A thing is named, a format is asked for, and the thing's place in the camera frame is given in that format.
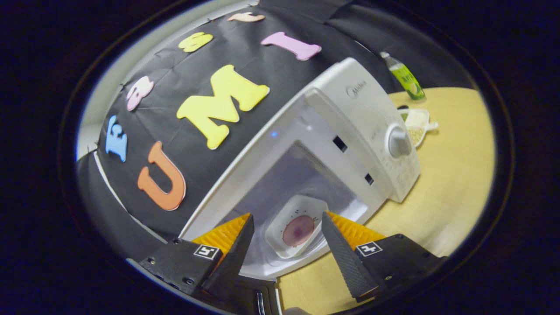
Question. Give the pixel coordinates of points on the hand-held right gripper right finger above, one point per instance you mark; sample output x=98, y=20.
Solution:
x=345, y=262

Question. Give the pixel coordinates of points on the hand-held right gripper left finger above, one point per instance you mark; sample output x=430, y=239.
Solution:
x=234, y=258

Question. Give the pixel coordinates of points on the white square plate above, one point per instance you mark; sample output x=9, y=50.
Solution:
x=279, y=229

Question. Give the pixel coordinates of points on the pink round food slice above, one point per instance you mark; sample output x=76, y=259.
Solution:
x=298, y=230

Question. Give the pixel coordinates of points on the white microwave oven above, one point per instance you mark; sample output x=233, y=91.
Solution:
x=350, y=113

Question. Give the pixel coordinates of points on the divided dish of grains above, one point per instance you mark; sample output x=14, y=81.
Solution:
x=418, y=120

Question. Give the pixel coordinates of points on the green drink bottle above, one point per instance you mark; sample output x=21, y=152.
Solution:
x=404, y=78

